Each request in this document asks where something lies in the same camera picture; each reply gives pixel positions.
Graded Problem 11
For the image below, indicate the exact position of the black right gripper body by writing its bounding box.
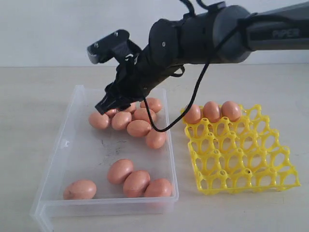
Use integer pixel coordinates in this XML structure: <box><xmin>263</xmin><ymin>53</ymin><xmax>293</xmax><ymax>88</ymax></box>
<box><xmin>104</xmin><ymin>40</ymin><xmax>151</xmax><ymax>103</ymax></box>

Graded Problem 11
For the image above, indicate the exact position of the brown egg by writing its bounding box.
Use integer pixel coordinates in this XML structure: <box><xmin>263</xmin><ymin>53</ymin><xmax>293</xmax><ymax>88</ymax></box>
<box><xmin>88</xmin><ymin>112</ymin><xmax>110</xmax><ymax>130</ymax></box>
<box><xmin>123</xmin><ymin>170</ymin><xmax>150</xmax><ymax>198</ymax></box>
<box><xmin>221</xmin><ymin>101</ymin><xmax>242</xmax><ymax>122</ymax></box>
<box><xmin>63</xmin><ymin>179</ymin><xmax>97</xmax><ymax>200</ymax></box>
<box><xmin>112</xmin><ymin>111</ymin><xmax>132</xmax><ymax>131</ymax></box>
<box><xmin>140</xmin><ymin>97</ymin><xmax>163</xmax><ymax>113</ymax></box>
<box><xmin>105</xmin><ymin>109</ymin><xmax>118</xmax><ymax>118</ymax></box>
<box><xmin>144</xmin><ymin>178</ymin><xmax>172</xmax><ymax>197</ymax></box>
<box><xmin>203</xmin><ymin>101</ymin><xmax>221</xmax><ymax>123</ymax></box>
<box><xmin>107</xmin><ymin>159</ymin><xmax>134</xmax><ymax>185</ymax></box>
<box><xmin>133</xmin><ymin>108</ymin><xmax>157</xmax><ymax>123</ymax></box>
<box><xmin>184</xmin><ymin>104</ymin><xmax>202</xmax><ymax>124</ymax></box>
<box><xmin>124</xmin><ymin>102</ymin><xmax>136</xmax><ymax>114</ymax></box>
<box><xmin>145</xmin><ymin>130</ymin><xmax>166</xmax><ymax>149</ymax></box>
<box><xmin>126</xmin><ymin>119</ymin><xmax>152</xmax><ymax>137</ymax></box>

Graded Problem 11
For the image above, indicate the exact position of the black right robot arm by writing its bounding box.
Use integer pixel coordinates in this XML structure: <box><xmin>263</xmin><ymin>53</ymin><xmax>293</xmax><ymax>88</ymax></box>
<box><xmin>87</xmin><ymin>2</ymin><xmax>309</xmax><ymax>114</ymax></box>

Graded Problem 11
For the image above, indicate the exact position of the clear plastic storage box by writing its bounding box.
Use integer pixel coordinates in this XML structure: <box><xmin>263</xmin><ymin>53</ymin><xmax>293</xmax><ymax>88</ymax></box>
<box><xmin>30</xmin><ymin>85</ymin><xmax>179</xmax><ymax>232</ymax></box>

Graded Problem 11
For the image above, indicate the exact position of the yellow plastic egg tray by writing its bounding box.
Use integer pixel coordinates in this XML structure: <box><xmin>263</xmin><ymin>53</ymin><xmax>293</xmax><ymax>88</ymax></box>
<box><xmin>184</xmin><ymin>104</ymin><xmax>300</xmax><ymax>195</ymax></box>

